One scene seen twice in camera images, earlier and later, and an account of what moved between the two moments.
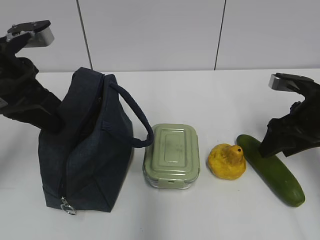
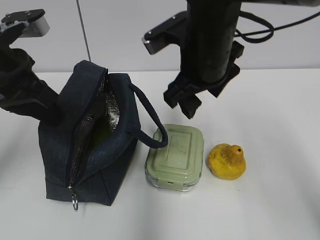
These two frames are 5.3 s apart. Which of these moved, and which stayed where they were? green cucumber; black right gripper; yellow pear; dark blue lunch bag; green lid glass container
Moved: green cucumber; black right gripper; dark blue lunch bag
Stayed: yellow pear; green lid glass container
